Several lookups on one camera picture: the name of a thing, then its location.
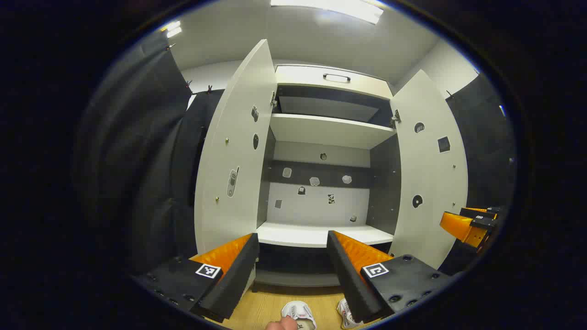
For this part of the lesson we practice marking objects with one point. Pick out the white cabinet door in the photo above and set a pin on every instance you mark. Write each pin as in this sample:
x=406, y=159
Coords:
x=238, y=114
x=431, y=174

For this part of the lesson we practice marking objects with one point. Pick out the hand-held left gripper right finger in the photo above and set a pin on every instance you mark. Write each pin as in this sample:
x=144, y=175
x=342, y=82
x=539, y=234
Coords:
x=348, y=275

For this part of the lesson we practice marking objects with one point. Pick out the metal door hinge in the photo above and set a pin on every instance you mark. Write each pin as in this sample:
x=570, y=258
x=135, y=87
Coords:
x=274, y=100
x=395, y=119

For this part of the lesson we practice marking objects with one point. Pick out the large ceiling light panel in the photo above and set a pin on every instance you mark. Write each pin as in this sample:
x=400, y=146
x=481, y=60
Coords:
x=330, y=8

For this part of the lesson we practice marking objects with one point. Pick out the white canvas shoe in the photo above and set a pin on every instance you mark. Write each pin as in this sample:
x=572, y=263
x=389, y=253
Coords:
x=298, y=311
x=345, y=314

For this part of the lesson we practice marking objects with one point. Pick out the black backdrop cloth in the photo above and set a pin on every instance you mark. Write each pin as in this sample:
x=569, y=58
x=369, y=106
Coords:
x=137, y=160

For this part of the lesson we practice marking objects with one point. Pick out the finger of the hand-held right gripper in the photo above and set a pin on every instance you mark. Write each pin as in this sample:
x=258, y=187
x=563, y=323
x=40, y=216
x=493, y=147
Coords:
x=461, y=228
x=481, y=211

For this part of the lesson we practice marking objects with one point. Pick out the small ceiling light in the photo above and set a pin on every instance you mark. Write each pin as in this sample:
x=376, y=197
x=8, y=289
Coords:
x=173, y=30

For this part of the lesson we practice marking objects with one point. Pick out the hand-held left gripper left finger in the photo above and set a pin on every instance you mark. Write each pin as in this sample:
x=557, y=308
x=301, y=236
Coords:
x=236, y=275

